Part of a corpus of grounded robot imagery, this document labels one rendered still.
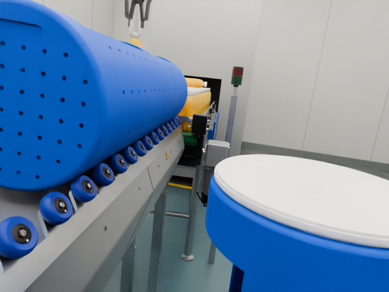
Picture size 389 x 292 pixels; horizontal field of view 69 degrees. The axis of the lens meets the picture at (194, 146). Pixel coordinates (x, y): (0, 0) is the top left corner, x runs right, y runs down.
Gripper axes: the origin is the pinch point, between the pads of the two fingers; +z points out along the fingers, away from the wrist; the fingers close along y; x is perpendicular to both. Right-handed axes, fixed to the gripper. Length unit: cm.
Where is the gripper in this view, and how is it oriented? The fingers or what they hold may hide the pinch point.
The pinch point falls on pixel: (135, 28)
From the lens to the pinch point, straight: 151.9
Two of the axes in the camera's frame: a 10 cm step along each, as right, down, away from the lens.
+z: -1.2, 9.7, 2.1
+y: 9.9, 1.4, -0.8
